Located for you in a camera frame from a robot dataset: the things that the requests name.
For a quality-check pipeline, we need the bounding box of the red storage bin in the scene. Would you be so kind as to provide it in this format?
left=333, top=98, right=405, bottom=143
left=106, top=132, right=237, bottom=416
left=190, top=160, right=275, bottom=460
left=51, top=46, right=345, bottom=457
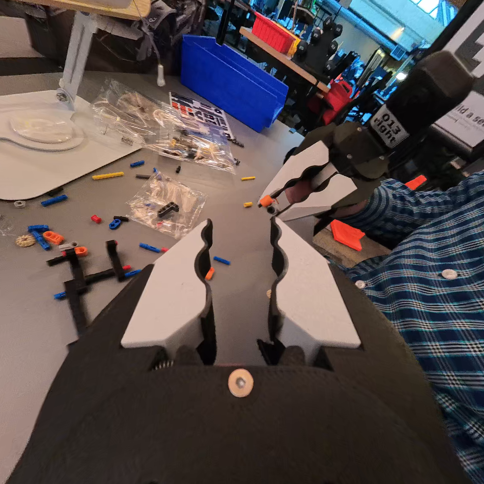
left=251, top=11, right=302, bottom=55

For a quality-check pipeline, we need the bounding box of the lego sticker sheet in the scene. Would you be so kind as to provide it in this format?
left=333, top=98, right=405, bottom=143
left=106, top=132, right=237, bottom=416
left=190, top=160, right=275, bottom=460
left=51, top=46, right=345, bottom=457
left=169, top=92, right=232, bottom=141

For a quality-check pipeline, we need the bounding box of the white-tipped metal page holder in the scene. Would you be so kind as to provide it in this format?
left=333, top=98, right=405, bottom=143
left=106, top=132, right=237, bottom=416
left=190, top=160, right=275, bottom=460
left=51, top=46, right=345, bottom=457
left=149, top=34, right=167, bottom=87

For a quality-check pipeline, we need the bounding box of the blue T-shaped lego piece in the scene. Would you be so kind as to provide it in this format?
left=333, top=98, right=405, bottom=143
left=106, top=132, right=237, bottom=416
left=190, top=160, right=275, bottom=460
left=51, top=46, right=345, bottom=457
left=27, top=225, right=51, bottom=251

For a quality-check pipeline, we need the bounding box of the clear bag of small parts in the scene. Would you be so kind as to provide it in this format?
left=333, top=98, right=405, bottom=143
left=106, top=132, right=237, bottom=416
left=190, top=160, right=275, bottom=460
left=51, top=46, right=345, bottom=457
left=158, top=123, right=238, bottom=175

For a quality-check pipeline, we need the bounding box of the large crinkled clear plastic bag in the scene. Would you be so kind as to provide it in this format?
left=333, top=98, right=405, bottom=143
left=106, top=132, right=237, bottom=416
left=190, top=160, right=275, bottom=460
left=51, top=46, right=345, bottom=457
left=91, top=79, right=184, bottom=150

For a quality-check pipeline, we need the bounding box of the grey hanging cloth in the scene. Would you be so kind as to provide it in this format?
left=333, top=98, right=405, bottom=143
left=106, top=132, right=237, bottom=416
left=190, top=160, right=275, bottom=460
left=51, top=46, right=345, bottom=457
left=130, top=0, right=206, bottom=63

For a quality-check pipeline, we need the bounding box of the small clear plastic bag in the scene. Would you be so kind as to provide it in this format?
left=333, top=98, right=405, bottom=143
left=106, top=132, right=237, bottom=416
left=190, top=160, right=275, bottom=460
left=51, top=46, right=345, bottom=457
left=127, top=172, right=208, bottom=239

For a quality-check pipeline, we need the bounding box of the white printed sign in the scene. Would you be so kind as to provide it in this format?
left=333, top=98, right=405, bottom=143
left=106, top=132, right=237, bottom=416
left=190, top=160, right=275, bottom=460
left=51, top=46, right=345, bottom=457
left=431, top=0, right=484, bottom=149

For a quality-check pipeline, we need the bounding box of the black pole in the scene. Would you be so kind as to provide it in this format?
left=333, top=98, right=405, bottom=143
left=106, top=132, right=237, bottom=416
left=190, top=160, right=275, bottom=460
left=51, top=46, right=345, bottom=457
left=216, top=0, right=236, bottom=47

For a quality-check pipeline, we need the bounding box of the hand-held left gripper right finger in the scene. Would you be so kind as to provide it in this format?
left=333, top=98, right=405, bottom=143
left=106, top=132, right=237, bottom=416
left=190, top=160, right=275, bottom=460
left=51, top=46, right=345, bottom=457
left=256, top=216, right=362, bottom=367

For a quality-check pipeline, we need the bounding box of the grey orange lego connector assembly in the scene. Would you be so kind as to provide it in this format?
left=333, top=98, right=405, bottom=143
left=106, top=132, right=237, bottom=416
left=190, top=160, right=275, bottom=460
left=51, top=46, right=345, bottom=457
left=258, top=194, right=281, bottom=216

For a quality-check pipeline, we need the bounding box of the person's right forearm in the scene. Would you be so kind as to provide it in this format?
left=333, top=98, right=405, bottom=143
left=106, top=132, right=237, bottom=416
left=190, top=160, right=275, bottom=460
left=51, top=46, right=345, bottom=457
left=338, top=177, right=484, bottom=273

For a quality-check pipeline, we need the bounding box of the empty blue plastic bin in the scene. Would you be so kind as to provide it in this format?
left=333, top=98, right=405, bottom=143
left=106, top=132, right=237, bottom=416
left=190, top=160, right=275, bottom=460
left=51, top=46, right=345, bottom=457
left=180, top=35, right=289, bottom=133

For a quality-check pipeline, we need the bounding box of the black lego beam assembly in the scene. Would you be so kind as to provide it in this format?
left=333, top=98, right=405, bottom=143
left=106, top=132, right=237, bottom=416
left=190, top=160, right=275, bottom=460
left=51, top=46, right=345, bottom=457
left=53, top=240, right=142, bottom=338

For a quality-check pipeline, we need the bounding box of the person's right hand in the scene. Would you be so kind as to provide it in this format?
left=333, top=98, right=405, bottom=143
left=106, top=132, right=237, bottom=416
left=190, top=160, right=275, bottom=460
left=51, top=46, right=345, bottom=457
left=333, top=198, right=371, bottom=222

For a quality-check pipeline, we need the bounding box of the black dumbbell rack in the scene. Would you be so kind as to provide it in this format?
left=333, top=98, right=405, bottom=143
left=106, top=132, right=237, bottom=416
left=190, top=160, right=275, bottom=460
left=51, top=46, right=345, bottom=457
left=293, top=15, right=345, bottom=74

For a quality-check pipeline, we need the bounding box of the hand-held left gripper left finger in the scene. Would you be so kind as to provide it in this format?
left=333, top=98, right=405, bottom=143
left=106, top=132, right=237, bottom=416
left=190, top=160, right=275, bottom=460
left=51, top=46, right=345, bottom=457
left=120, top=218, right=218, bottom=366

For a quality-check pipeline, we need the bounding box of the red canister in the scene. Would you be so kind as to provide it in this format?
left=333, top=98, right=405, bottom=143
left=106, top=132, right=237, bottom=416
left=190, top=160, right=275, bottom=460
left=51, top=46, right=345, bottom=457
left=308, top=79, right=360, bottom=125

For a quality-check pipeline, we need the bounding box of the orange connector with black pin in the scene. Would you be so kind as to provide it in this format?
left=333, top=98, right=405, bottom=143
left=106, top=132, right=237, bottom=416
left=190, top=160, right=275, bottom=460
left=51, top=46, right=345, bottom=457
left=46, top=246, right=88, bottom=266

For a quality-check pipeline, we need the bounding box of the wooden workbench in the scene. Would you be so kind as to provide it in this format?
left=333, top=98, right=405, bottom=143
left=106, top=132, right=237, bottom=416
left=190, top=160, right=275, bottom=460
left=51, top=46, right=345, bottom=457
left=239, top=27, right=330, bottom=93

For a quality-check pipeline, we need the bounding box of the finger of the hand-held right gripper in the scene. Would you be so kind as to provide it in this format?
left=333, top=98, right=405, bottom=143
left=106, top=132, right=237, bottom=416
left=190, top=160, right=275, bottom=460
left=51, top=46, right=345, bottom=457
left=260, top=140, right=332, bottom=204
left=271, top=171, right=358, bottom=222

